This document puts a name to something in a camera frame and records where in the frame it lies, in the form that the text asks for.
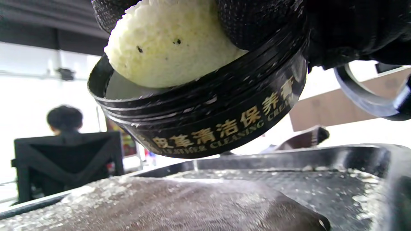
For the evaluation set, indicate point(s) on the person's right hand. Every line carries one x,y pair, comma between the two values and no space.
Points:
353,29

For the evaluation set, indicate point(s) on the black hand controller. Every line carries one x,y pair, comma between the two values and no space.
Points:
369,99

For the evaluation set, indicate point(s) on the black leather care cream jar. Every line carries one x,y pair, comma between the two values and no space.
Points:
224,109

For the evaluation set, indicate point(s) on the black plastic tray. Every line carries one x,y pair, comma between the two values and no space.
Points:
321,192

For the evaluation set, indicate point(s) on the brown leather bag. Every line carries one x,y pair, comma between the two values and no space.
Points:
160,208

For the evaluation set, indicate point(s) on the white cart with brown top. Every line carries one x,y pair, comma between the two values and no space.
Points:
346,102

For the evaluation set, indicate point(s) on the black mounted device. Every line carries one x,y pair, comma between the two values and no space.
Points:
65,73

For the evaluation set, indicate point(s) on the black office chair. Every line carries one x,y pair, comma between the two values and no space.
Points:
64,163

